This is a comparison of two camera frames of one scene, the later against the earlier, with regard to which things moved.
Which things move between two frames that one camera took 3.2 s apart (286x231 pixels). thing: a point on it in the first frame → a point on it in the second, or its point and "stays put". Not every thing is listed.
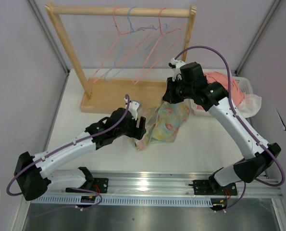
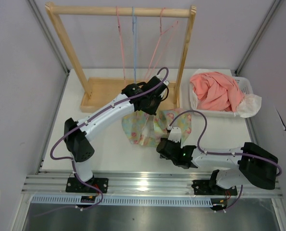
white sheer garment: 250,105 stays put
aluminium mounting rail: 173,184 stays put
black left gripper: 137,133 → 153,111
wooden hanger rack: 109,95 stays put
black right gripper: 169,96 → 179,143
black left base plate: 100,185 stays put
